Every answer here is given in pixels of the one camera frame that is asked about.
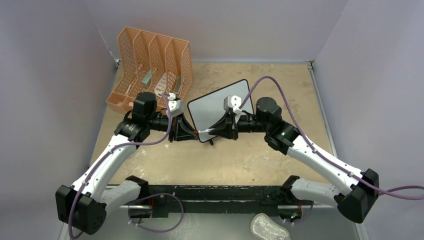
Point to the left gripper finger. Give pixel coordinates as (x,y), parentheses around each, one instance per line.
(185,127)
(187,136)

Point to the black framed whiteboard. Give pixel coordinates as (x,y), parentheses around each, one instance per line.
(206,110)

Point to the silver foil pouch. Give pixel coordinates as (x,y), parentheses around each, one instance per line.
(264,228)

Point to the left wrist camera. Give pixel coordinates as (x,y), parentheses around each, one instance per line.
(176,105)

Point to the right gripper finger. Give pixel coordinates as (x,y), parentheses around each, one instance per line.
(223,133)
(223,123)

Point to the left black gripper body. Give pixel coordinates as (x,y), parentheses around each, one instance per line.
(175,128)

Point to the white whiteboard marker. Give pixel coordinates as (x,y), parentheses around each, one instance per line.
(204,131)

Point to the peach plastic file organizer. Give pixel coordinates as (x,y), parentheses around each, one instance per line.
(142,50)

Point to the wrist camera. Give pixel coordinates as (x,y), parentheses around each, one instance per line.
(176,105)
(232,103)

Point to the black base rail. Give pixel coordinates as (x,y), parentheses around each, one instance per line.
(218,199)

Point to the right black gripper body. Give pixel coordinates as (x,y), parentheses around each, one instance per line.
(234,128)

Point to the grey eraser block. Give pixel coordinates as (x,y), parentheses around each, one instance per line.
(146,81)

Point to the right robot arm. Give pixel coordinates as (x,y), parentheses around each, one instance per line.
(349,189)

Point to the white barcode label card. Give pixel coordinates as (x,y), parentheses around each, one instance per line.
(161,85)

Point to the grey rounded case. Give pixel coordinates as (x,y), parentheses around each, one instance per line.
(178,85)

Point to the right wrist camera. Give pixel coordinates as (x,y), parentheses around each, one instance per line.
(232,103)

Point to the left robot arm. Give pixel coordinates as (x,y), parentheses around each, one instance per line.
(85,204)

